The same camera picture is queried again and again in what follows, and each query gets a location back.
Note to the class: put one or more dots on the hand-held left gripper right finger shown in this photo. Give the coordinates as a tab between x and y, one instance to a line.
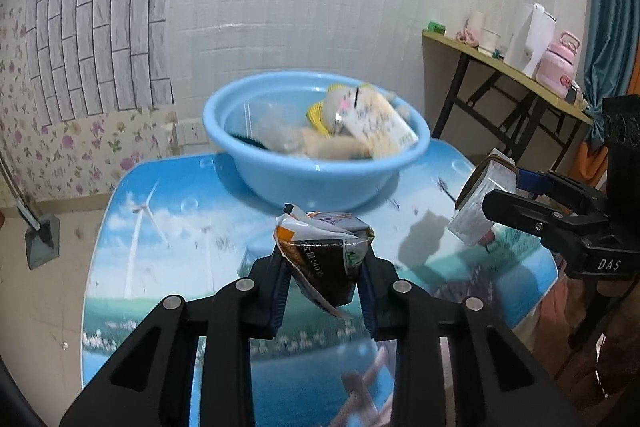
369	302

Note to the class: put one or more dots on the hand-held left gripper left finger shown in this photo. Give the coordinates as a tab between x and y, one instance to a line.
279	302

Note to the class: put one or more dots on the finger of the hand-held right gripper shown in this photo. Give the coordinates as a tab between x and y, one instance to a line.
565	197
525	212

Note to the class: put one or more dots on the clear box with brown band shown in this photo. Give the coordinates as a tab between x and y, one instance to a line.
480	207

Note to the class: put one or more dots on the dark snack packet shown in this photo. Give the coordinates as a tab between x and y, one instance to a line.
325	262

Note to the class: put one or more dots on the light blue plastic basin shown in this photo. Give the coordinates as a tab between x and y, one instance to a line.
310	182

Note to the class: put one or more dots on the white paper tissue pack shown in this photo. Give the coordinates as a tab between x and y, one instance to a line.
380	122

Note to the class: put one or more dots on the clear bottle with metal cap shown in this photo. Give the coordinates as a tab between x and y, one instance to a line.
272	127

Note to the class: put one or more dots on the yellow plush toy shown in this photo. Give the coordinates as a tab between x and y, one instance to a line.
315	114

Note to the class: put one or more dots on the white grey plush toy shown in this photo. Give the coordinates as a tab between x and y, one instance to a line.
337	104

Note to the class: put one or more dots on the orange cloth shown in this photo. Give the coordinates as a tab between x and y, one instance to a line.
587	164

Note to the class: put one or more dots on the pink water bottle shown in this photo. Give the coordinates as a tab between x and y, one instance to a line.
557	67

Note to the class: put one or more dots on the side table with black legs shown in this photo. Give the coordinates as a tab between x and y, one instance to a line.
500	66

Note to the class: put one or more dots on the blue curtain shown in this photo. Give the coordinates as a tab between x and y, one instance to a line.
610	32

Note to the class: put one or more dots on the white electric kettle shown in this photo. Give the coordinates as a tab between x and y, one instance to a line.
527	42

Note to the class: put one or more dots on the small pink item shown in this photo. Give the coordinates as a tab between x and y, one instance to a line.
466	36

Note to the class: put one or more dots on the tall white cylinder cup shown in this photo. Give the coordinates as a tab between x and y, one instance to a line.
476	21

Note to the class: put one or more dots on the small green item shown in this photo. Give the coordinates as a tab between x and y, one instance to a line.
436	28

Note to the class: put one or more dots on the white wall outlet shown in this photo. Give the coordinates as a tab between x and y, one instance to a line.
192	132

